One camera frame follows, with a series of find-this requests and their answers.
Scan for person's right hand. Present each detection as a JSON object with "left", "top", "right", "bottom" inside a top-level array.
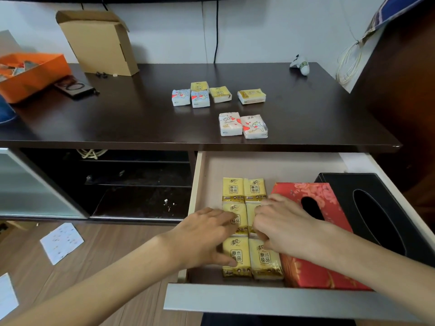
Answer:
[{"left": 253, "top": 194, "right": 327, "bottom": 266}]

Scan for person's left hand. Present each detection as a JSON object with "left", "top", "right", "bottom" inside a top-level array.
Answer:
[{"left": 162, "top": 207, "right": 241, "bottom": 271}]

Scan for person's left forearm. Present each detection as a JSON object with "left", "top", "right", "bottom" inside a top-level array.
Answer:
[{"left": 0, "top": 233, "right": 181, "bottom": 326}]

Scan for person's right forearm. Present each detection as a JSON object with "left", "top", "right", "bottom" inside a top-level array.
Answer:
[{"left": 315, "top": 221, "right": 435, "bottom": 325}]

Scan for white pull-out drawer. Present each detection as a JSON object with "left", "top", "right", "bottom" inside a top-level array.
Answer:
[{"left": 163, "top": 151, "right": 435, "bottom": 324}]

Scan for red floral tissue box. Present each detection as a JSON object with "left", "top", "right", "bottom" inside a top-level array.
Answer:
[{"left": 270, "top": 182, "right": 373, "bottom": 291}]

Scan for rows of yellow tissue packets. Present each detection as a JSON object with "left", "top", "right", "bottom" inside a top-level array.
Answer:
[{"left": 222, "top": 177, "right": 285, "bottom": 281}]

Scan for person's dark trousers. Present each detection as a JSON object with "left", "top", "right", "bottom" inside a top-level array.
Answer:
[{"left": 200, "top": 312, "right": 358, "bottom": 326}]

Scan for black leather tissue box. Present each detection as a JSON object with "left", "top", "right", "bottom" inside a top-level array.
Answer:
[{"left": 314, "top": 172, "right": 435, "bottom": 269}]

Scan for white red-heart tissue pack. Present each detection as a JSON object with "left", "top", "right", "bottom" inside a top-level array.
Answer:
[
  {"left": 240, "top": 115, "right": 268, "bottom": 139},
  {"left": 218, "top": 112, "right": 243, "bottom": 137}
]

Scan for blue white tissue pack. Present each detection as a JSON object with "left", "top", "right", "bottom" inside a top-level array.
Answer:
[
  {"left": 172, "top": 89, "right": 191, "bottom": 107},
  {"left": 191, "top": 90, "right": 211, "bottom": 108}
]

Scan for white printed paper sheet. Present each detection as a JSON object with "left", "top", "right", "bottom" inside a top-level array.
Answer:
[
  {"left": 0, "top": 273, "right": 19, "bottom": 320},
  {"left": 40, "top": 223, "right": 85, "bottom": 266}
]

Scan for dark brown TV cabinet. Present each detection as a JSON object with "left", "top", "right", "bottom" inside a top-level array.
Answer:
[{"left": 0, "top": 62, "right": 404, "bottom": 224}]

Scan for dark brown wooden cupboard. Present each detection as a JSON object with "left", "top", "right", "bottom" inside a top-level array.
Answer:
[{"left": 351, "top": 2, "right": 435, "bottom": 235}]

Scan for frosted glass cabinet door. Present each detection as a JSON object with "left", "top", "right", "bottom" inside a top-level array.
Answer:
[{"left": 0, "top": 148, "right": 90, "bottom": 220}]

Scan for brown cardboard box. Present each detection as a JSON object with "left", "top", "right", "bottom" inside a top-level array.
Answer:
[{"left": 56, "top": 10, "right": 140, "bottom": 77}]

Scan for striped blue cloth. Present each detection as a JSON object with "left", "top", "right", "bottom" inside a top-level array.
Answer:
[{"left": 364, "top": 0, "right": 430, "bottom": 35}]

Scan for orange storage box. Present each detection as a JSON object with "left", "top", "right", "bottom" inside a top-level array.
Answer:
[{"left": 0, "top": 53, "right": 73, "bottom": 104}]

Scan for blue round object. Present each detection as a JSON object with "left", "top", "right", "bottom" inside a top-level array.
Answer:
[{"left": 0, "top": 94, "right": 17, "bottom": 125}]

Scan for silver foil packet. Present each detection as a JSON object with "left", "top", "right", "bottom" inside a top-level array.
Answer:
[{"left": 13, "top": 60, "right": 40, "bottom": 76}]

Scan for coiled beige rope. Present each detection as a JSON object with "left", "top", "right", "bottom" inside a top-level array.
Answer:
[{"left": 76, "top": 149, "right": 108, "bottom": 160}]

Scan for coiled white cable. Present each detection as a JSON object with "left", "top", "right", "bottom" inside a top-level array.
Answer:
[{"left": 335, "top": 39, "right": 362, "bottom": 86}]

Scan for black power cable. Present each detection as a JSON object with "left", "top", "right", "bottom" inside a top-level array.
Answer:
[{"left": 213, "top": 0, "right": 219, "bottom": 64}]

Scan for thin white cable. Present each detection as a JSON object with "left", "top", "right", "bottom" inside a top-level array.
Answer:
[{"left": 201, "top": 0, "right": 209, "bottom": 64}]

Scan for black phone with ring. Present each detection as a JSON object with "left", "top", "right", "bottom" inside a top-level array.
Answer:
[{"left": 54, "top": 75, "right": 100, "bottom": 99}]

